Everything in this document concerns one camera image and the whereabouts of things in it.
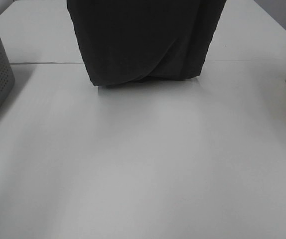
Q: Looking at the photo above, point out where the dark navy towel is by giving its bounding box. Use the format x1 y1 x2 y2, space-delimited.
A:
67 0 226 87

